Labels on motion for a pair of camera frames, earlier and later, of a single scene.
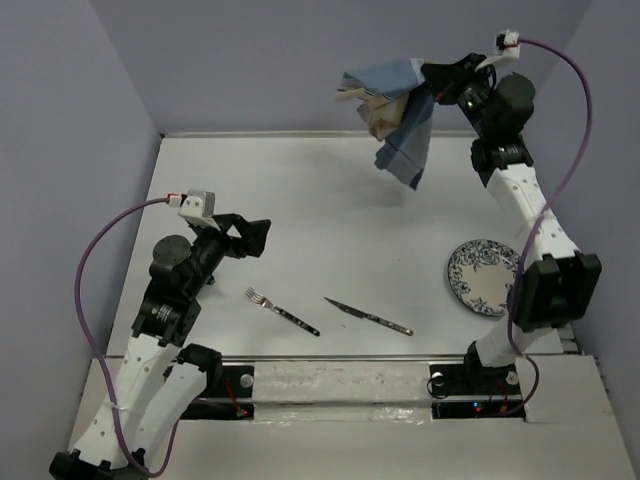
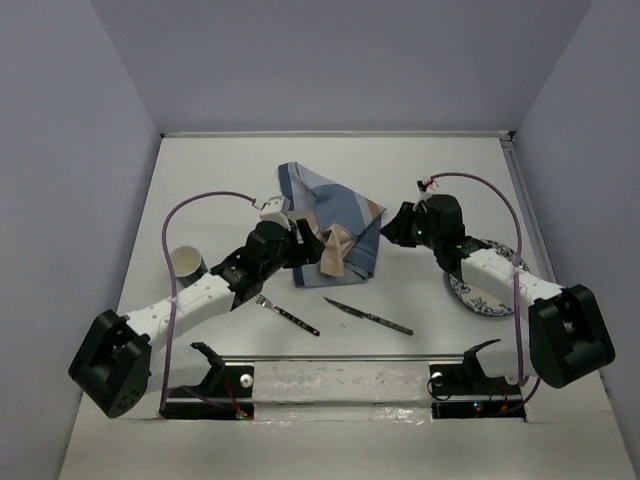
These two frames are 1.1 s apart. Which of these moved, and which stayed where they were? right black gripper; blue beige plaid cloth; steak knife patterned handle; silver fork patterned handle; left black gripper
Moved: left black gripper; blue beige plaid cloth; right black gripper
Stayed: steak knife patterned handle; silver fork patterned handle
